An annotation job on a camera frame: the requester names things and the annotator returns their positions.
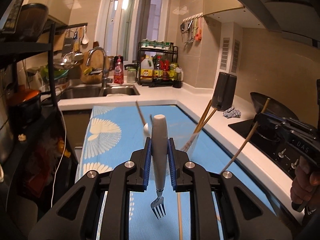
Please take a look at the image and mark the white ceramic spoon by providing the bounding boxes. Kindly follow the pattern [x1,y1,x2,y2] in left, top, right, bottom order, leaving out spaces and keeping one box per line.
[136,101,149,134]

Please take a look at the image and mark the fork with white handle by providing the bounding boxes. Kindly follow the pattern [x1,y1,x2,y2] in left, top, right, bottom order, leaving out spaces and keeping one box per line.
[150,114,168,219]

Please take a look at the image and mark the bamboo chopstick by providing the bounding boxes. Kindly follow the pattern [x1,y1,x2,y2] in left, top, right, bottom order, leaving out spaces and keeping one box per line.
[182,108,217,152]
[220,98,271,174]
[177,192,183,240]
[183,99,213,152]

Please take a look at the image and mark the chrome kitchen faucet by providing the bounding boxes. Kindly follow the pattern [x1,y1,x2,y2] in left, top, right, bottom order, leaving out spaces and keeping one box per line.
[85,46,114,97]

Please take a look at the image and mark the hanging kitchen tools rack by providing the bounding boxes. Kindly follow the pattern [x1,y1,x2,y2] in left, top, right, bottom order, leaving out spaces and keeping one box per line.
[180,12,203,44]

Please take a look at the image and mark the person's right hand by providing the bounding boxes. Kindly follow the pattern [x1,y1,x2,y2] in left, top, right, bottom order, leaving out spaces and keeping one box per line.
[290,156,320,209]

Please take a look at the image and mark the black gas stove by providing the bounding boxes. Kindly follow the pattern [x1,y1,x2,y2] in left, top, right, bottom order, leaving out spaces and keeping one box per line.
[228,118,320,181]

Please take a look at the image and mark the clear plastic utensil holder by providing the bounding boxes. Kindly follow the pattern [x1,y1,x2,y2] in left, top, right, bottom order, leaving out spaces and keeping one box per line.
[169,125,200,161]

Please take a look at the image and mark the blue white patterned table mat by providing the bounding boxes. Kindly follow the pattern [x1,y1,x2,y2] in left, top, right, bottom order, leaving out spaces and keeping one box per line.
[75,104,278,240]

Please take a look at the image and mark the black wok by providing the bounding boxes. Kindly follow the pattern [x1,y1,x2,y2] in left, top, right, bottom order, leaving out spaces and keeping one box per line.
[250,92,299,120]

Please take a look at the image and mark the blue white dish cloth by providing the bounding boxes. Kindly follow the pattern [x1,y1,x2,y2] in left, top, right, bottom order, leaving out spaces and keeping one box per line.
[223,106,241,119]

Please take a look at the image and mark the black knife block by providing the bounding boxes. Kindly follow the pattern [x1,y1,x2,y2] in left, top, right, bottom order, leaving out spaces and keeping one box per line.
[212,72,237,111]

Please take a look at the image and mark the red dish soap bottle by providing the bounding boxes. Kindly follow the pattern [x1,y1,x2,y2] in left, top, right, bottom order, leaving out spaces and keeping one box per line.
[114,56,124,85]

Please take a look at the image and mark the stainless steel sink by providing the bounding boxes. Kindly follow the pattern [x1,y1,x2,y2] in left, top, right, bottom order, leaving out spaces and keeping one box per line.
[59,86,140,100]

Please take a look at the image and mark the glass jar with lid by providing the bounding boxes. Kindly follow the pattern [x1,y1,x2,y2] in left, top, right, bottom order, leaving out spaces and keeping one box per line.
[125,63,137,83]

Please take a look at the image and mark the black spice rack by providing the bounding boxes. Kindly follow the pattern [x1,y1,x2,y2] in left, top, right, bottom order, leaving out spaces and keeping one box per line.
[137,39,178,87]

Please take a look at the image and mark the wooden cutting board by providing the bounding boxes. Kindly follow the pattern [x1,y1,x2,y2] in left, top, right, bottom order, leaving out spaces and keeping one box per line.
[80,50,110,85]

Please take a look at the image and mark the yellow oil jug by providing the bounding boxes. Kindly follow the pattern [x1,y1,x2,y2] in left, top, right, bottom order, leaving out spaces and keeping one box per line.
[140,55,154,83]

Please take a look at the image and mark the green colander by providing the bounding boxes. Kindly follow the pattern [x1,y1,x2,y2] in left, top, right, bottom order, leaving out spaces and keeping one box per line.
[40,65,69,80]

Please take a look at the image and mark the orange lidded pot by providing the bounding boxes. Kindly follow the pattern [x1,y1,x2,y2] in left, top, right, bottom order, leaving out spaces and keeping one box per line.
[7,89,41,120]

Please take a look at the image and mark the range hood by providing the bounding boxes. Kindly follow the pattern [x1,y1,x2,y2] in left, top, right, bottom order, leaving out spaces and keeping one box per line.
[238,0,319,49]

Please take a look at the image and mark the hanging metal grater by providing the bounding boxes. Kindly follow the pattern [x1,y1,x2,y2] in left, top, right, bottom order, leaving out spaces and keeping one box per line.
[61,30,74,56]

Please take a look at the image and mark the hanging white ladle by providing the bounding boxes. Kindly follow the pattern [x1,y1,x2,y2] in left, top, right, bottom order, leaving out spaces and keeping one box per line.
[81,25,89,45]

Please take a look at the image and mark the black metal shelf unit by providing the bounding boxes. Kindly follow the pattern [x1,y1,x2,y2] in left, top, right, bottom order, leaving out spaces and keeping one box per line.
[0,22,60,140]

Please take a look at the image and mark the dark bowl on shelf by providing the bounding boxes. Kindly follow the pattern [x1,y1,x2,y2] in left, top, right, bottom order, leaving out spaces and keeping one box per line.
[16,3,49,42]

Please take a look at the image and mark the white power cable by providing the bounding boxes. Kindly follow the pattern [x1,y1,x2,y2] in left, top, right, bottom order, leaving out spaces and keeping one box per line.
[50,104,68,209]

